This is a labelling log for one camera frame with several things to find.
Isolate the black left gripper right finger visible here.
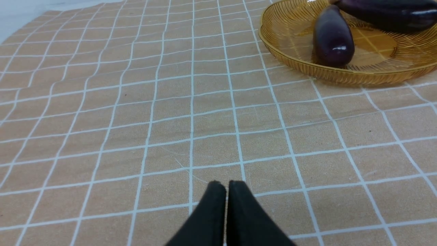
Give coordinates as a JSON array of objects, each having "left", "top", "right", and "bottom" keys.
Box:
[{"left": 227, "top": 180, "right": 296, "bottom": 246}]

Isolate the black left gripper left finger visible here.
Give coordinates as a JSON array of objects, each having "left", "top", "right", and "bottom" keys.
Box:
[{"left": 166, "top": 181, "right": 226, "bottom": 246}]

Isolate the purple eggplant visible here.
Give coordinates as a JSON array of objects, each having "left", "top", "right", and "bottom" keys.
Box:
[
  {"left": 329, "top": 0, "right": 437, "bottom": 33},
  {"left": 313, "top": 5, "right": 355, "bottom": 67}
]

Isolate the tan checkered tablecloth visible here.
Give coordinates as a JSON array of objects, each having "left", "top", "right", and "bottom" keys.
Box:
[{"left": 0, "top": 0, "right": 436, "bottom": 246}]

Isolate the amber ribbed glass plate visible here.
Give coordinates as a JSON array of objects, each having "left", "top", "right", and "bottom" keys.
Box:
[{"left": 258, "top": 0, "right": 436, "bottom": 86}]

